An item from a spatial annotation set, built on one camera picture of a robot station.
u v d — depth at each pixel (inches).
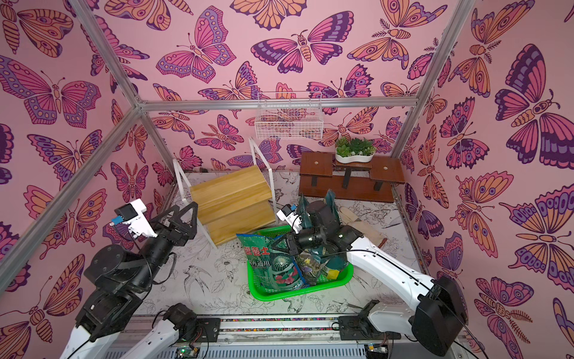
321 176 38.4
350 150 35.0
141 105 36.5
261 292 31.8
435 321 15.0
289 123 41.6
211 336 28.5
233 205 32.8
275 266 27.5
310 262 28.7
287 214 26.0
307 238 24.7
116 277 15.6
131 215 18.4
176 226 18.9
